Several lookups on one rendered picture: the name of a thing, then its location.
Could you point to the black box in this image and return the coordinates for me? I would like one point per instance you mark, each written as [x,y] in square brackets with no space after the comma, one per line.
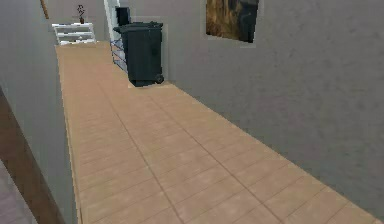
[123,15]

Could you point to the small dark house plant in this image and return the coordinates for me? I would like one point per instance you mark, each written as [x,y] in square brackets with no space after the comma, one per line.
[81,14]

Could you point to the white shelf unit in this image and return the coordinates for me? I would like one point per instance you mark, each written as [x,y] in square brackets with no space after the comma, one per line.
[74,33]

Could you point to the black wheeled bin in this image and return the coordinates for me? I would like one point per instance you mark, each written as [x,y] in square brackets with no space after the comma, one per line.
[143,53]

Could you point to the brown door frame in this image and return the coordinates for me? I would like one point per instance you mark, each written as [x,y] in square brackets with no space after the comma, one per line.
[23,166]

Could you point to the brown framed wall picture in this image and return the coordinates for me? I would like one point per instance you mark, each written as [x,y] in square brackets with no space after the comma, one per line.
[230,18]

